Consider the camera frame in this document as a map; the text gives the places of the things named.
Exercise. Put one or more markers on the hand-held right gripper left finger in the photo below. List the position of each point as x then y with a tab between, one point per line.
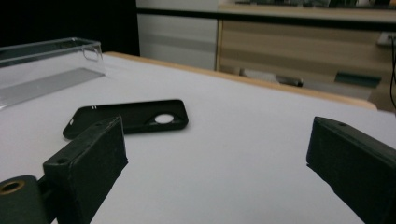
87	161

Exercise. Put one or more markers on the white cabinet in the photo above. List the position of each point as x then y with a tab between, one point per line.
177	37

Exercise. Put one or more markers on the clear plastic tray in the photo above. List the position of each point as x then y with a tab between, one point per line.
46	84

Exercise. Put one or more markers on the dark object under desk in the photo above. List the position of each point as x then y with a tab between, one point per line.
289	81

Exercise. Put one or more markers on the black phone case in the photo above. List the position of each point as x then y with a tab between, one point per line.
140	112

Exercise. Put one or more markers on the white table sheet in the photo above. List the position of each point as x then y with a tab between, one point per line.
218	130

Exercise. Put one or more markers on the black curtain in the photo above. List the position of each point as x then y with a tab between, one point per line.
62	18

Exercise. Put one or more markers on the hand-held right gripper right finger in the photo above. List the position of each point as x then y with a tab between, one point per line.
358	168

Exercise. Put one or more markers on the white power strip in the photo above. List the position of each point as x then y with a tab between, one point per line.
385	39

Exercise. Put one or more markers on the wooden desk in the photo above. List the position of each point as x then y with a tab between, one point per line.
280	46

